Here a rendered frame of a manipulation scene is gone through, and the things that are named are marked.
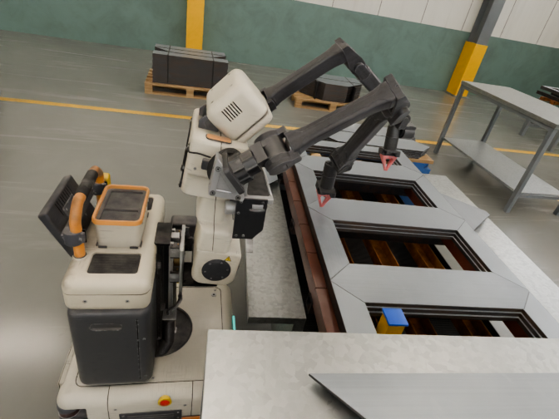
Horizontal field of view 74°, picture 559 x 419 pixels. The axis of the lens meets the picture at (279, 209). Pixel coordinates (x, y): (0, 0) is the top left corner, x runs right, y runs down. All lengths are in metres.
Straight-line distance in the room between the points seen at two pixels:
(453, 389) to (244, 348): 0.39
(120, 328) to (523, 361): 1.12
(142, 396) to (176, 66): 4.61
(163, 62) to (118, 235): 4.44
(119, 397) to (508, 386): 1.26
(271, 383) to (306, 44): 8.07
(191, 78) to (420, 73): 5.72
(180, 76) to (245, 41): 2.97
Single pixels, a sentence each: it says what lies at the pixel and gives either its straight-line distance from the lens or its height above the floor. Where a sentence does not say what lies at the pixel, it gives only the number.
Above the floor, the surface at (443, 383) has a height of 1.07.
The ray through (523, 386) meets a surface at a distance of 0.91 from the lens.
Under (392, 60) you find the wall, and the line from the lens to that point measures 9.24.
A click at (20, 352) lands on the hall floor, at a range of 2.20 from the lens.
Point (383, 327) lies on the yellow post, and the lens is 1.17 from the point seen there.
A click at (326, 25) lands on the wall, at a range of 8.57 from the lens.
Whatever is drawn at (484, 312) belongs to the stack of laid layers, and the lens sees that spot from 1.43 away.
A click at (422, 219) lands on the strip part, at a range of 1.76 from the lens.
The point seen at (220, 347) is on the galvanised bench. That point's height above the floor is 1.05.
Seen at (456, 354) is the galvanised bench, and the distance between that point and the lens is 0.91.
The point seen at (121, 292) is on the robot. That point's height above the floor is 0.78.
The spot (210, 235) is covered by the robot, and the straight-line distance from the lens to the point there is 1.28.
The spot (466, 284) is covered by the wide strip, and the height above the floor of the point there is 0.86.
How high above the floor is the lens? 1.65
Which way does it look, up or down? 32 degrees down
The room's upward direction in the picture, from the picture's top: 11 degrees clockwise
